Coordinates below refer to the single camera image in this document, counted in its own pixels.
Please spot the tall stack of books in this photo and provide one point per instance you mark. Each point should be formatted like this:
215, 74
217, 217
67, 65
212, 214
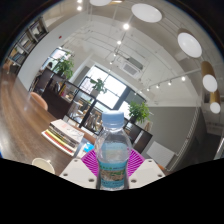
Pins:
63, 135

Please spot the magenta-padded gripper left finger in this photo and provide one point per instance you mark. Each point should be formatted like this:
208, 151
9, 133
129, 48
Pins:
76, 173

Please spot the black open shelf unit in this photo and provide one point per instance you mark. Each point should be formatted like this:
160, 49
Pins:
56, 103

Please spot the round white ceiling lights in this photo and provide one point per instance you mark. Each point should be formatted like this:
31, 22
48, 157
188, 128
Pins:
146, 12

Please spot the small ceiling spotlights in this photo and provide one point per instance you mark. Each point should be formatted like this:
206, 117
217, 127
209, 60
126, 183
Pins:
126, 26

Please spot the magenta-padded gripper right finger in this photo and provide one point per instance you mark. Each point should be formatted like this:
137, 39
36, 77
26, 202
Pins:
146, 172

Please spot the bushy potted green plant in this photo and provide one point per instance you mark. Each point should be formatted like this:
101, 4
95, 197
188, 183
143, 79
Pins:
64, 66

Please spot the white wall panel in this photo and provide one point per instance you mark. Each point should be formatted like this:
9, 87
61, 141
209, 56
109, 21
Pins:
160, 153

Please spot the clear water bottle blue cap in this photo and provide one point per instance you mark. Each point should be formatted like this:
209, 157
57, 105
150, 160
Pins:
113, 156

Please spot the large potted green plant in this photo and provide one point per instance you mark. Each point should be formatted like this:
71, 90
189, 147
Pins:
139, 111

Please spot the small potted green plant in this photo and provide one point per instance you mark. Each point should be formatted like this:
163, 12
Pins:
98, 86

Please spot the orange chairs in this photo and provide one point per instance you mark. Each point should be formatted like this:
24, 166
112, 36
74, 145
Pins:
39, 100

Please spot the ceiling air conditioner unit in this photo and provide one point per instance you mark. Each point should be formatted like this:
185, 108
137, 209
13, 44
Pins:
132, 68

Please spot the cream ceramic cup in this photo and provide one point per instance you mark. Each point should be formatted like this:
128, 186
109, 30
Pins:
42, 165

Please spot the tall dark bookshelf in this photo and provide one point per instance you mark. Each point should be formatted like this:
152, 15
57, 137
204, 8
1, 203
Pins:
23, 43

